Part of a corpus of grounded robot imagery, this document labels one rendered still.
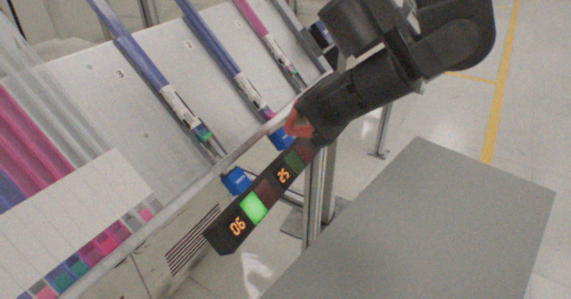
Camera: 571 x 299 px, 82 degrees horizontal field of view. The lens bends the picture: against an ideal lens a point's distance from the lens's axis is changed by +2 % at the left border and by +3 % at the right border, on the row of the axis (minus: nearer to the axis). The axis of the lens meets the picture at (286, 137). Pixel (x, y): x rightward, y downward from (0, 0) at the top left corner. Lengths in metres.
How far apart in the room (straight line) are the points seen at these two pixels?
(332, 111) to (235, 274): 0.86
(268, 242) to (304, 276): 0.78
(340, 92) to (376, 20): 0.08
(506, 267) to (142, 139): 0.48
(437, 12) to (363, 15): 0.07
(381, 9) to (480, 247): 0.36
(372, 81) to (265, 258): 0.92
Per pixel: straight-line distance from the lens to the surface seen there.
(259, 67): 0.54
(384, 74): 0.35
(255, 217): 0.45
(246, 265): 1.18
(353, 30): 0.35
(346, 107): 0.38
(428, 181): 0.62
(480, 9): 0.34
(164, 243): 0.95
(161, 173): 0.40
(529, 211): 0.64
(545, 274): 1.43
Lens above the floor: 0.99
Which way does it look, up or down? 36 degrees down
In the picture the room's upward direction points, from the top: straight up
